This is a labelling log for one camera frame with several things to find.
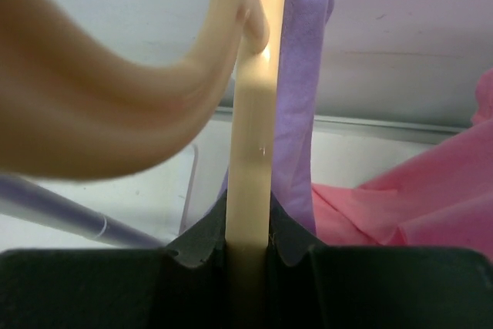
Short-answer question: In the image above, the beige hanger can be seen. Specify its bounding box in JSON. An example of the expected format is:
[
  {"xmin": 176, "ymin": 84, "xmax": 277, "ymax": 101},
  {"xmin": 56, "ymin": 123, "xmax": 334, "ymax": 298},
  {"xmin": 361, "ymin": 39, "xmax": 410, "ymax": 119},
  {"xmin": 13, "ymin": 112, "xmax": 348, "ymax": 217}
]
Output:
[{"xmin": 1, "ymin": 0, "xmax": 284, "ymax": 328}]

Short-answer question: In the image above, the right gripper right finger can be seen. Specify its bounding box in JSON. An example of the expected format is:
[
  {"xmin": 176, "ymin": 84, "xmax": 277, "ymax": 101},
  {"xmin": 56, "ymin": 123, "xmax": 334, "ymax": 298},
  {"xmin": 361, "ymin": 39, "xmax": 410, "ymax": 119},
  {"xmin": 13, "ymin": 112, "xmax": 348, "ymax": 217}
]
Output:
[{"xmin": 267, "ymin": 200, "xmax": 492, "ymax": 329}]

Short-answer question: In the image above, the white clothes rack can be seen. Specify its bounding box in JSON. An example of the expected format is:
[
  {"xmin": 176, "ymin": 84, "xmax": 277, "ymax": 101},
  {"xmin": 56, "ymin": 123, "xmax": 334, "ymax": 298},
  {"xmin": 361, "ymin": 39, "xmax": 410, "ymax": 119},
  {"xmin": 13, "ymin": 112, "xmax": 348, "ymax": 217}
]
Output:
[{"xmin": 1, "ymin": 145, "xmax": 198, "ymax": 248}]

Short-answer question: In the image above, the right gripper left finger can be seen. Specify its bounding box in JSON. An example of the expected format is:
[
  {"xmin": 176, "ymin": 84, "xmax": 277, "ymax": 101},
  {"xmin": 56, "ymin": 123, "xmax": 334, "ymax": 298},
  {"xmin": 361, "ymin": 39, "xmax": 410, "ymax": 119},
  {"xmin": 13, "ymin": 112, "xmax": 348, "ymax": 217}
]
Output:
[{"xmin": 1, "ymin": 198, "xmax": 229, "ymax": 328}]

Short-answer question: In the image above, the purple t shirt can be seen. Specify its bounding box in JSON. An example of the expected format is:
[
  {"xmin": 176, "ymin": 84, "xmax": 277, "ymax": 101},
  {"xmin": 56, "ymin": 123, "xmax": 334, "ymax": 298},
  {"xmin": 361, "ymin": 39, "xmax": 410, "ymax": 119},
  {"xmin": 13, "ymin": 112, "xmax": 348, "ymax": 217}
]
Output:
[{"xmin": 202, "ymin": 0, "xmax": 335, "ymax": 264}]

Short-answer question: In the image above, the pink t shirt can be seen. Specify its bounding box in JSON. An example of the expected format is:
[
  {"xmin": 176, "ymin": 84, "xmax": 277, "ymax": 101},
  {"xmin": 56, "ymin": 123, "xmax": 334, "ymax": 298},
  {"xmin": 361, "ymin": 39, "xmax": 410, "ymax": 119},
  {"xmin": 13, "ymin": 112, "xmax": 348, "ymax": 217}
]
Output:
[{"xmin": 312, "ymin": 71, "xmax": 492, "ymax": 257}]

